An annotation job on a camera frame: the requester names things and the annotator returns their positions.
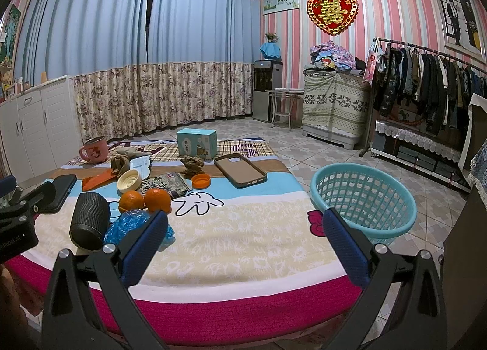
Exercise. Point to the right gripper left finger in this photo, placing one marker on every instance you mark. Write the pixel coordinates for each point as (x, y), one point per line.
(71, 319)

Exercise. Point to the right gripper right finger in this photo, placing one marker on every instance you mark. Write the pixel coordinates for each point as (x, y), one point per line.
(418, 319)

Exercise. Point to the orange cloth pouch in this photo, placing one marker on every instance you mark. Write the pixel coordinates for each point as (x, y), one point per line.
(91, 183)

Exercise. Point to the brown paper ball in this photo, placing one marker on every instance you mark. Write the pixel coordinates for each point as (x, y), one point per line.
(193, 166)

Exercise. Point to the black smartphone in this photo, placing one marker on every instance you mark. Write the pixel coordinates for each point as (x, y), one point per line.
(62, 186)

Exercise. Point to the black ribbed cylinder speaker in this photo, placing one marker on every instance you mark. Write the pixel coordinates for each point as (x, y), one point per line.
(90, 221)

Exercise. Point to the white cabinet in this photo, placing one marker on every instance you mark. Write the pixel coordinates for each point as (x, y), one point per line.
(40, 129)

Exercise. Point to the blue crumpled plastic bag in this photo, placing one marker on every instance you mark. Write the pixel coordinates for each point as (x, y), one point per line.
(132, 220)

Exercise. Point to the pink cartoon mug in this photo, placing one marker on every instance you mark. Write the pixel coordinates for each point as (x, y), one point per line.
(95, 150)

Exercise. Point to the teal plastic laundry basket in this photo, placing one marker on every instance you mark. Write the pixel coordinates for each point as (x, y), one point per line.
(368, 199)

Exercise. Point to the brown crumpled paper wad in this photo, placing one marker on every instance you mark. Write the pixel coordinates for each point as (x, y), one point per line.
(119, 164)

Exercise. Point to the left orange fruit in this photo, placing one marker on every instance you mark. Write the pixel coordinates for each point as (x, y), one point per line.
(131, 200)

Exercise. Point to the orange fruit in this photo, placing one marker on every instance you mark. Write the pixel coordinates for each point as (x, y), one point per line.
(131, 200)
(158, 199)

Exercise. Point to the cream plastic lid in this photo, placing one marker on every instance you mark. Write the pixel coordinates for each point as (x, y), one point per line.
(129, 181)

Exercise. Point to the beige crumpled cloth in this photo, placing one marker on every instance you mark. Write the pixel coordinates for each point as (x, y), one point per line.
(131, 152)

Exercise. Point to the right orange fruit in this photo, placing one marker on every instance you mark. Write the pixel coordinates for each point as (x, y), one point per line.
(158, 199)

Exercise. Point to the white printed paper card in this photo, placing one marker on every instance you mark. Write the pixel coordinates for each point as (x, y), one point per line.
(141, 165)

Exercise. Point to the patterned snack packet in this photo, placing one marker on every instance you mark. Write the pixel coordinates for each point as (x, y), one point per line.
(171, 182)

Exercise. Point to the colourful cartoon blanket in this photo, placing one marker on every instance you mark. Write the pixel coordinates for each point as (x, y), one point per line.
(247, 266)

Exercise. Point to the orange plastic cap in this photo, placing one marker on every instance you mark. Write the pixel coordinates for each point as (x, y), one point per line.
(201, 181)

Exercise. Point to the teal cardboard box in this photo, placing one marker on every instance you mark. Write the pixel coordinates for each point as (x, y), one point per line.
(195, 142)

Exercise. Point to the brown phone case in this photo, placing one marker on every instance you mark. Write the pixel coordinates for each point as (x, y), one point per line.
(240, 171)

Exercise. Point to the blue floral curtain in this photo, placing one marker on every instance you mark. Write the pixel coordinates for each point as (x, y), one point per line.
(139, 65)

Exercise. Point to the cloth covered cabinet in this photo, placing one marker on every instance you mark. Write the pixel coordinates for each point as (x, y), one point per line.
(335, 107)

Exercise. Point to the small metal stool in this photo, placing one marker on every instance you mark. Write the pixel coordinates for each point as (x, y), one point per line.
(283, 102)

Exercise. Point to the pile of folded clothes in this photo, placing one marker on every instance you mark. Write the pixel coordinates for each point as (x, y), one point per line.
(333, 55)

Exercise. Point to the silver water dispenser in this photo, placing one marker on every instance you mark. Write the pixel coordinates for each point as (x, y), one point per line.
(267, 77)

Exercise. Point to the blue covered water bottle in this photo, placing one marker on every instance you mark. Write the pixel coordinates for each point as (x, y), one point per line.
(270, 51)

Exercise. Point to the red gold heart decoration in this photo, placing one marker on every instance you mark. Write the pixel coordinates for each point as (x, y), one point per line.
(332, 16)

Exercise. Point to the framed landscape picture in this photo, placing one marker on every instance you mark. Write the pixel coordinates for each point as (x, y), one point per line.
(273, 6)

